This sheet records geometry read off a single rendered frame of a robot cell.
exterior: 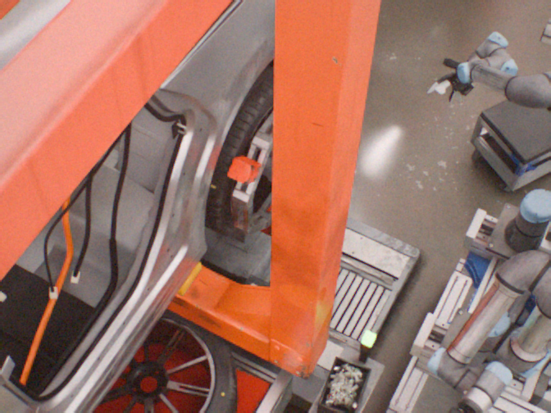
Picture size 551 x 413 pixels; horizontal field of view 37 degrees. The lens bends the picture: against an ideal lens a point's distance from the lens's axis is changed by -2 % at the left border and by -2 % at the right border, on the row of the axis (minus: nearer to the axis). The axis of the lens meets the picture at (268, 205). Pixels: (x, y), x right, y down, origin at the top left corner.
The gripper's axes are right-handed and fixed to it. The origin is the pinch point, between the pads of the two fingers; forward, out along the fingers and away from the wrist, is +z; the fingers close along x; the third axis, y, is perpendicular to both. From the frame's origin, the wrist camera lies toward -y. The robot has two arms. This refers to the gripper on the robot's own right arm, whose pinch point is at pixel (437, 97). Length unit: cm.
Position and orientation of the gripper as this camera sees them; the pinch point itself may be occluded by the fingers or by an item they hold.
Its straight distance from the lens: 341.1
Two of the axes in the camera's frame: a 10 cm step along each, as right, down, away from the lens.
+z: -5.9, 6.4, 5.0
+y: 3.4, 7.6, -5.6
